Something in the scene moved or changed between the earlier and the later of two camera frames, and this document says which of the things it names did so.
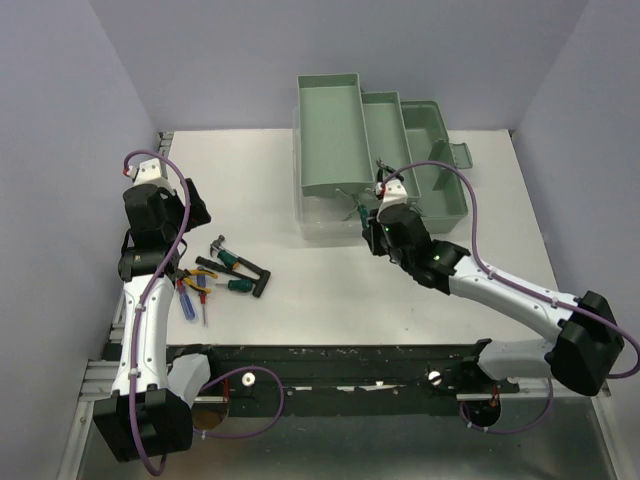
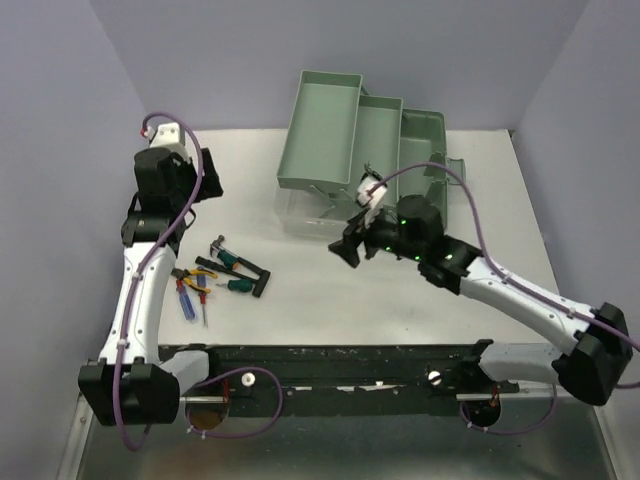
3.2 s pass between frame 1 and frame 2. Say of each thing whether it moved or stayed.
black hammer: stayed
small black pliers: moved
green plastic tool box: moved
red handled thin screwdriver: stayed
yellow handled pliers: stayed
